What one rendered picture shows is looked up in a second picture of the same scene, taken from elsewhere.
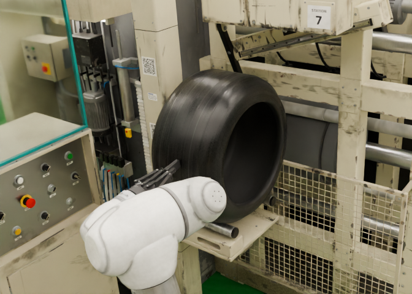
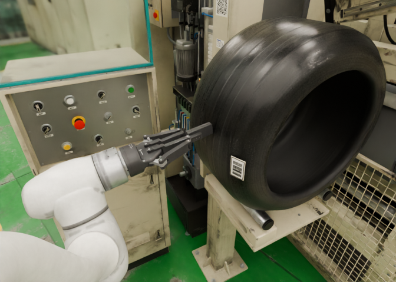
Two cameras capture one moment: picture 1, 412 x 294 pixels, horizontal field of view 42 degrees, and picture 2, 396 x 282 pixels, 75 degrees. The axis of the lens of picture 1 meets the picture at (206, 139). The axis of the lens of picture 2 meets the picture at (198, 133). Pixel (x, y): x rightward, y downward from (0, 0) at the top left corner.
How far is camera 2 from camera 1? 1.28 m
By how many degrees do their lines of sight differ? 21
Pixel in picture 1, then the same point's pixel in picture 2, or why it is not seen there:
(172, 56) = not seen: outside the picture
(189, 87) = (257, 29)
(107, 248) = not seen: outside the picture
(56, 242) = not seen: hidden behind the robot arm
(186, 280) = (221, 225)
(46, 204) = (102, 129)
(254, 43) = not seen: outside the picture
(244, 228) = (284, 212)
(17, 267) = not seen: hidden behind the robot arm
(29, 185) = (82, 108)
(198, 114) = (254, 66)
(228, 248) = (255, 239)
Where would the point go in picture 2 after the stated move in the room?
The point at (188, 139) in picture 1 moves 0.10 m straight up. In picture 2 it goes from (230, 98) to (233, 57)
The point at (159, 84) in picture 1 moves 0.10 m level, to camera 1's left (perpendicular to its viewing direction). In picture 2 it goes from (228, 27) to (201, 26)
